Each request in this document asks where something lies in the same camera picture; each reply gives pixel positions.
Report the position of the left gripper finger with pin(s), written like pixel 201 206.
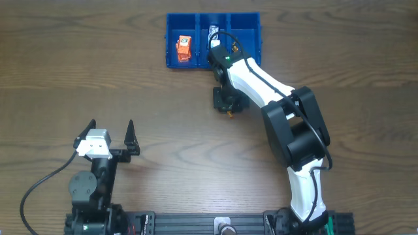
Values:
pixel 131 143
pixel 85 128

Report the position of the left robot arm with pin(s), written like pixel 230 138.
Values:
pixel 81 187

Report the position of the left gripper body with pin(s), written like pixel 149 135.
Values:
pixel 120 155

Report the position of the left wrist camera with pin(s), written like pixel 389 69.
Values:
pixel 94 143

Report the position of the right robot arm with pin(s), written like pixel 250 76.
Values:
pixel 258 85

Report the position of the mounting rail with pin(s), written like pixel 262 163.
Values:
pixel 189 222

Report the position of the blue tray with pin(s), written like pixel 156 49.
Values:
pixel 176 26

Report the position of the orange candy box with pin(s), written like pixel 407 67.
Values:
pixel 183 58
pixel 185 44

